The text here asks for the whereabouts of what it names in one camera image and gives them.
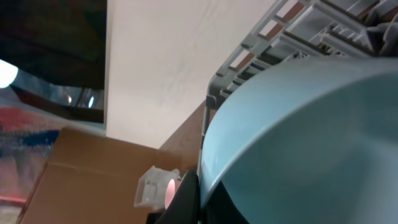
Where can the light blue bowl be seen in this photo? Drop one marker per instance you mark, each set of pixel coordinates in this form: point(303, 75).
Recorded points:
point(308, 141)

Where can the pink cup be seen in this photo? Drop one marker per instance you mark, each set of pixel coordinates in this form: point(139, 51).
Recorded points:
point(170, 193)

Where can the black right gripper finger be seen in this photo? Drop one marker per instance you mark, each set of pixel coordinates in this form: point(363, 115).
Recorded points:
point(184, 208)

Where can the grey dishwasher rack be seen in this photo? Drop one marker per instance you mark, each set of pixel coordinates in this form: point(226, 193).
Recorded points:
point(306, 28)

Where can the brown cardboard box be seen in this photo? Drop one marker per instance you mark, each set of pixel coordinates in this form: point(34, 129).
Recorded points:
point(93, 179)

